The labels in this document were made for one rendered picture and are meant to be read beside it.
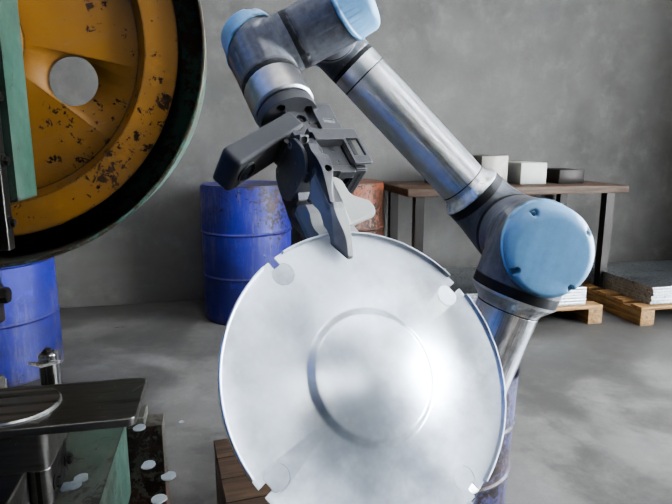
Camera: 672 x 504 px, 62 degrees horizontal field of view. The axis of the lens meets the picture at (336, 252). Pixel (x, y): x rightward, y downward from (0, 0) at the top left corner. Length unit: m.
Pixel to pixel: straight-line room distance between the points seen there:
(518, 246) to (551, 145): 4.17
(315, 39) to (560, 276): 0.42
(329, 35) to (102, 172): 0.60
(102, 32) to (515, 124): 3.85
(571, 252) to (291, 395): 0.41
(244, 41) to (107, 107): 0.52
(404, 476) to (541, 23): 4.50
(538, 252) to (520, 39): 4.09
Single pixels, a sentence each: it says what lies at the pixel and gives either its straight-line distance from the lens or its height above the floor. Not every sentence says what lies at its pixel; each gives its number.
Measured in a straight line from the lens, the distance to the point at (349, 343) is 0.53.
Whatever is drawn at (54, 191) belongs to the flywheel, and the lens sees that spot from 1.19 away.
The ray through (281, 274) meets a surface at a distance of 0.54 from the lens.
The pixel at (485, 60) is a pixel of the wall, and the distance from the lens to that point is 4.62.
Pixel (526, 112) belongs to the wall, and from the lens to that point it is 4.76.
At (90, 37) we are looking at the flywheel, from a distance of 1.22.
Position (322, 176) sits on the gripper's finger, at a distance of 0.56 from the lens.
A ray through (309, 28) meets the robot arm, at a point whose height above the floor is 1.28.
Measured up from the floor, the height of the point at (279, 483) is 0.87.
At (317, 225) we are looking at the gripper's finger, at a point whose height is 1.06.
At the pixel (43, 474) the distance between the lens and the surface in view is 0.92.
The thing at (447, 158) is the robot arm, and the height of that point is 1.12.
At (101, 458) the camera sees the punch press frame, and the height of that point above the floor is 0.65.
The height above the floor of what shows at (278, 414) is 0.92.
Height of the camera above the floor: 1.15
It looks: 11 degrees down
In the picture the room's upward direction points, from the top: straight up
